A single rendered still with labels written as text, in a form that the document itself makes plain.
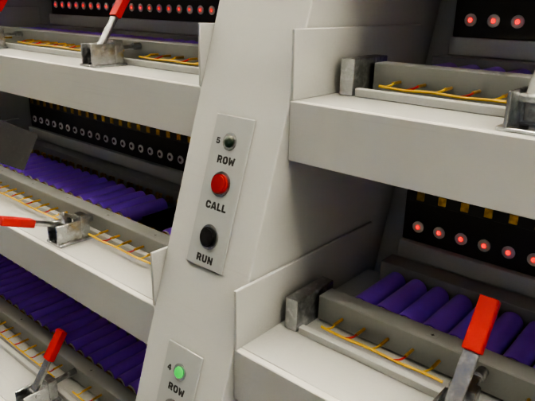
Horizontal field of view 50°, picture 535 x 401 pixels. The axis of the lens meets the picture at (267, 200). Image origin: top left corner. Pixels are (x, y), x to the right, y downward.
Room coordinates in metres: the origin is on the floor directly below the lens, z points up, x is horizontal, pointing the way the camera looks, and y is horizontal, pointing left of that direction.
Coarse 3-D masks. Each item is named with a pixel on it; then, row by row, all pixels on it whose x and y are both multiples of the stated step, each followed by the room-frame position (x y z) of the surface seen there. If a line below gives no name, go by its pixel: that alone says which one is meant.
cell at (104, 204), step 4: (136, 192) 0.70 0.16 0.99; (140, 192) 0.71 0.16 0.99; (120, 196) 0.69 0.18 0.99; (124, 196) 0.69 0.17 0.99; (128, 196) 0.69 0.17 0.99; (132, 196) 0.69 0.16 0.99; (136, 196) 0.70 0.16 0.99; (140, 196) 0.70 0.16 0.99; (104, 200) 0.67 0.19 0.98; (108, 200) 0.67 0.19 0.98; (112, 200) 0.67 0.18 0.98; (116, 200) 0.68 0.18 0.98; (120, 200) 0.68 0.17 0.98; (124, 200) 0.68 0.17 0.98; (100, 204) 0.66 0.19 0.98; (104, 204) 0.66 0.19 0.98; (108, 204) 0.67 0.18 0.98; (112, 204) 0.67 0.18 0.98
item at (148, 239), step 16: (0, 176) 0.76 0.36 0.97; (16, 176) 0.74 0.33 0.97; (0, 192) 0.72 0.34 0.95; (16, 192) 0.73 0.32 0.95; (32, 192) 0.70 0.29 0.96; (48, 192) 0.68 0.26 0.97; (32, 208) 0.67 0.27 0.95; (64, 208) 0.66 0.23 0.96; (80, 208) 0.63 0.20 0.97; (96, 208) 0.63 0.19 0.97; (96, 224) 0.62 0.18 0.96; (112, 224) 0.60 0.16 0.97; (128, 224) 0.59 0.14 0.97; (128, 240) 0.58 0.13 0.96; (144, 240) 0.56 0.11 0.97; (160, 240) 0.55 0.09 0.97; (144, 256) 0.55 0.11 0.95
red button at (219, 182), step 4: (216, 176) 0.44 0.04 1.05; (220, 176) 0.44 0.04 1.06; (224, 176) 0.44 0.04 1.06; (212, 180) 0.44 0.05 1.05; (216, 180) 0.44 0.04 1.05; (220, 180) 0.44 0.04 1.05; (224, 180) 0.44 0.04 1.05; (212, 184) 0.44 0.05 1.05; (216, 184) 0.44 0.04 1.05; (220, 184) 0.44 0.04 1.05; (224, 184) 0.44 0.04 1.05; (212, 188) 0.44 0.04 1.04; (216, 188) 0.44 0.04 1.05; (220, 188) 0.44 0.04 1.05; (224, 188) 0.44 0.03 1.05; (216, 192) 0.44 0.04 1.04; (220, 192) 0.44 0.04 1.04; (224, 192) 0.44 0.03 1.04
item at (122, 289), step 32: (32, 128) 0.95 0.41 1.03; (128, 160) 0.79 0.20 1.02; (32, 256) 0.61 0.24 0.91; (64, 256) 0.56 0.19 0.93; (96, 256) 0.57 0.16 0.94; (128, 256) 0.57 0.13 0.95; (160, 256) 0.47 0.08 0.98; (64, 288) 0.58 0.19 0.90; (96, 288) 0.53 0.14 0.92; (128, 288) 0.50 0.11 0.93; (128, 320) 0.51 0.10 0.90
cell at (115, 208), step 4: (144, 196) 0.69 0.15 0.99; (148, 196) 0.69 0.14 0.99; (152, 196) 0.69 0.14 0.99; (128, 200) 0.67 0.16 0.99; (132, 200) 0.67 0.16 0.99; (136, 200) 0.68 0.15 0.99; (140, 200) 0.68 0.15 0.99; (144, 200) 0.68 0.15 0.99; (148, 200) 0.69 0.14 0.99; (116, 204) 0.66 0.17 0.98; (120, 204) 0.66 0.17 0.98; (124, 204) 0.66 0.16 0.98; (128, 204) 0.67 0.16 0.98; (132, 204) 0.67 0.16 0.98; (136, 204) 0.67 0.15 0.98; (108, 208) 0.65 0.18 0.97; (112, 208) 0.65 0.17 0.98; (116, 208) 0.65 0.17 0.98; (120, 208) 0.66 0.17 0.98
